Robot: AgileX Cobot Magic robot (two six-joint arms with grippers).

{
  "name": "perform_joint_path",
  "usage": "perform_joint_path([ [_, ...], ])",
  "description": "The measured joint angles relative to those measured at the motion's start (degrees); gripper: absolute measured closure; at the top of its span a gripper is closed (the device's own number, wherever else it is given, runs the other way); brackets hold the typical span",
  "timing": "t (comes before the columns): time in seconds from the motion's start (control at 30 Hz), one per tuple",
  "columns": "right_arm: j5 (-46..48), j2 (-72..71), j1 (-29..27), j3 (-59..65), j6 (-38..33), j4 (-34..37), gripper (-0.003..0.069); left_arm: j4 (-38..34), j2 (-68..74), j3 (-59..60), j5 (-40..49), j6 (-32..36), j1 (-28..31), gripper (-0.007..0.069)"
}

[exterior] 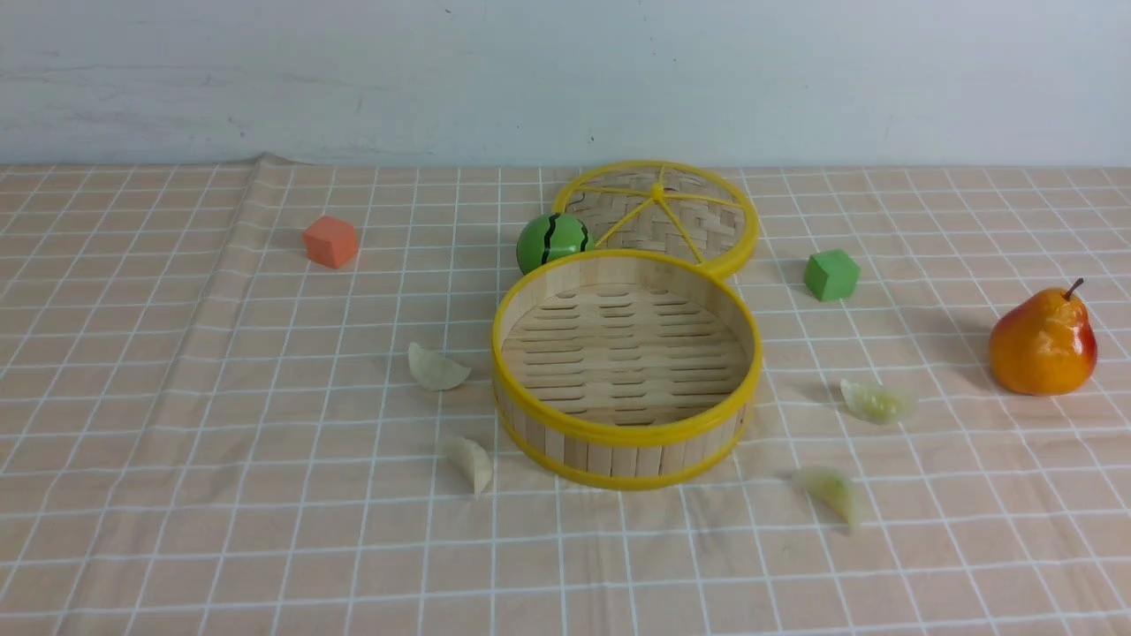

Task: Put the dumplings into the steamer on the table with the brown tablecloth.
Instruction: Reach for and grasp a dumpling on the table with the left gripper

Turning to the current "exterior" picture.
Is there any orange yellow toy pear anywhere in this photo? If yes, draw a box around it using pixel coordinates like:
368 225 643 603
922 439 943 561
988 277 1098 396

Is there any green watermelon toy ball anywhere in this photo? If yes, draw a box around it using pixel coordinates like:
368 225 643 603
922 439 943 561
516 213 592 276

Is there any white dumpling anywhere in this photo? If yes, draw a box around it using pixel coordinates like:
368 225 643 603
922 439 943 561
407 342 472 393
439 435 494 496

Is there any bamboo steamer lid yellow rim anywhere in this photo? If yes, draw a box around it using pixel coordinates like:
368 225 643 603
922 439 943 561
550 160 760 278

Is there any green foam cube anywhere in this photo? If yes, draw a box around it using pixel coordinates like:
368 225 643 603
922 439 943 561
803 249 862 302

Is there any greenish dumpling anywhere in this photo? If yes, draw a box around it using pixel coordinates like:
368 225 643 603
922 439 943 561
839 379 920 426
789 466 864 534

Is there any orange foam cube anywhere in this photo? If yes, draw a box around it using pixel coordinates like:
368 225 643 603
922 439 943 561
302 215 360 269

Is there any bamboo steamer tray yellow rim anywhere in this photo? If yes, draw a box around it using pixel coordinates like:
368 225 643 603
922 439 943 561
491 249 763 490

